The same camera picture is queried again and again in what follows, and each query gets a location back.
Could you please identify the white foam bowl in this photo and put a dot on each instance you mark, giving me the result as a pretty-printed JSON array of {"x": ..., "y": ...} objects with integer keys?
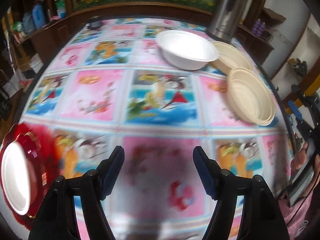
[{"x": 185, "y": 50}]

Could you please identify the red scalloped charger plate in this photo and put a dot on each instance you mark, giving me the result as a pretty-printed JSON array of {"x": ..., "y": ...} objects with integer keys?
[{"x": 40, "y": 150}]

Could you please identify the dark wooden cabinet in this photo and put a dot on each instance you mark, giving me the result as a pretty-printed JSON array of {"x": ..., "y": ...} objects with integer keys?
[{"x": 48, "y": 41}]

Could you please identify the colourful floral tablecloth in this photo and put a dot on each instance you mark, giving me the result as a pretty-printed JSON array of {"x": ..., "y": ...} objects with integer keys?
[{"x": 111, "y": 87}]

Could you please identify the small black jar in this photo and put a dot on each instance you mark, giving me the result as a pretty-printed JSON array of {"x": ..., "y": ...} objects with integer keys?
[{"x": 94, "y": 23}]

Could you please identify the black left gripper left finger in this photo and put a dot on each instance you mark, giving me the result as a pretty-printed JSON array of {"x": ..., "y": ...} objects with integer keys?
[{"x": 108, "y": 171}]

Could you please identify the stainless steel thermos jug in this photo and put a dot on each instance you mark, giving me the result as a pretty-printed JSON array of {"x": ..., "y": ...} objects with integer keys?
[{"x": 225, "y": 19}]

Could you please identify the white foam plate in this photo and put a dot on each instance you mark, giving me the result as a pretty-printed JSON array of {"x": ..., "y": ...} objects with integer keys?
[{"x": 18, "y": 178}]

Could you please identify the beige ribbed plastic bowl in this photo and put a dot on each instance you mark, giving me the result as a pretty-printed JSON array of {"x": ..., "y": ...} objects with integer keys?
[{"x": 249, "y": 97}]

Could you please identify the blue detergent jug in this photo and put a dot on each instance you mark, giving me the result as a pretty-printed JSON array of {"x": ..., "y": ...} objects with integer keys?
[{"x": 38, "y": 16}]

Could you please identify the person's right hand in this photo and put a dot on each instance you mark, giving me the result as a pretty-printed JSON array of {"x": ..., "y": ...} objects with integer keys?
[{"x": 304, "y": 175}]

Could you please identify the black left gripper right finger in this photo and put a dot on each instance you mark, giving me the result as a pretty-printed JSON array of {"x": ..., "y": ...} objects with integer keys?
[{"x": 208, "y": 171}]

